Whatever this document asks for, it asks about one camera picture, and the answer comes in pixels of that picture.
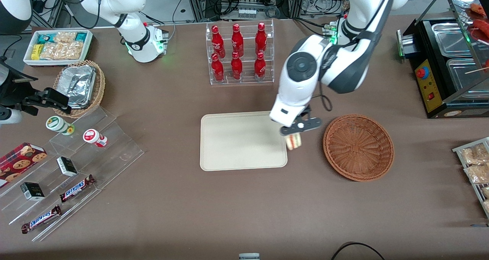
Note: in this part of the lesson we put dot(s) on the clear cracker packet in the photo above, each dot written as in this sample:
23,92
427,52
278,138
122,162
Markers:
63,51
65,37

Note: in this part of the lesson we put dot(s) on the snickers chocolate bar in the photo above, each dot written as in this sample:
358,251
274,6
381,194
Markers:
76,188
41,219

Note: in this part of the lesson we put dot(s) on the red cookie box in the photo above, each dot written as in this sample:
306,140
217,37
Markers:
19,162

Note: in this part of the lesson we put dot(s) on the grey box at table edge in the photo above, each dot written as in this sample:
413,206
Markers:
249,256

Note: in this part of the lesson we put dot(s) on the clear acrylic stepped display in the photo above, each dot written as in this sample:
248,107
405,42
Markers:
114,153

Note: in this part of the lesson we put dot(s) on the clear acrylic bottle rack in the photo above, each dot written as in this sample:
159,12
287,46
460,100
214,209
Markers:
246,67

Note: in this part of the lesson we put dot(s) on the triangle sandwich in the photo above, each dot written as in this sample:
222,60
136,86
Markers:
294,142

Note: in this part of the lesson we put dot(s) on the black food warmer machine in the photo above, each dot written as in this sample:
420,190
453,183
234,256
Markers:
433,96

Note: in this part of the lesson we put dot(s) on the teal snack packet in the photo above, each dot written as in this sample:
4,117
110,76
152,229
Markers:
80,37
46,37

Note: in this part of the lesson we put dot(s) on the clear nut snack packet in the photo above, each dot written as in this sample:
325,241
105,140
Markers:
477,173
475,155
486,206
485,192

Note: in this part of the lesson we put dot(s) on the red sausage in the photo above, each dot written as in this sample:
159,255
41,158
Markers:
480,10
482,25

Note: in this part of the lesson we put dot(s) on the white rectangular snack bin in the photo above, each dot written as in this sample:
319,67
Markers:
27,59

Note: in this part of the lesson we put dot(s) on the white power strip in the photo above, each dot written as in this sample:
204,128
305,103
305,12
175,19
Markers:
246,12

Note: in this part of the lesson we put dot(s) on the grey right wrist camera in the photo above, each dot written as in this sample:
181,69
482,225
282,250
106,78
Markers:
9,116

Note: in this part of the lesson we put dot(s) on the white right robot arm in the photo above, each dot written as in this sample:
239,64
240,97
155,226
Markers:
133,0

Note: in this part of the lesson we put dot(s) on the silver foil container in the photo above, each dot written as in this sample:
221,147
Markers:
76,85

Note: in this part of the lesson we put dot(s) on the red lid yogurt cup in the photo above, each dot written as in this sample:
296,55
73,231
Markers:
93,136

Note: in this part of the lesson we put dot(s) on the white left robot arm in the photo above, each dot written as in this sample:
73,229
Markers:
344,69

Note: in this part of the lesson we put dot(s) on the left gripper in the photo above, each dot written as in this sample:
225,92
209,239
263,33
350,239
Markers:
307,110

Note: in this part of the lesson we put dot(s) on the brown round wicker basket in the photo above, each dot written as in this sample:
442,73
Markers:
359,148

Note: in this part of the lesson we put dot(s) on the small black box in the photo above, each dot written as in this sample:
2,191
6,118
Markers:
67,166
32,191

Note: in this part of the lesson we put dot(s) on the red cola bottle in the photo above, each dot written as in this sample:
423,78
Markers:
218,44
261,40
237,42
217,71
236,69
259,69

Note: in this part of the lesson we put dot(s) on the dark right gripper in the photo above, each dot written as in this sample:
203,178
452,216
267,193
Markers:
23,94

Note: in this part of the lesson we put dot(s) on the green lid yogurt cup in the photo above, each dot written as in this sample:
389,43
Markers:
57,124

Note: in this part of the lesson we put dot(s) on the light wicker basket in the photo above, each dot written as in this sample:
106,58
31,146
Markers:
100,88

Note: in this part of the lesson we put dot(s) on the steel warmer pan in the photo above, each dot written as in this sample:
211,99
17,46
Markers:
452,40
464,76

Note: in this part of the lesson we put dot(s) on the beige plastic tray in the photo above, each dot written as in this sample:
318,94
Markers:
240,141

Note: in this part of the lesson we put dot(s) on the yellow snack packet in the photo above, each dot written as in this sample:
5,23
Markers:
36,52

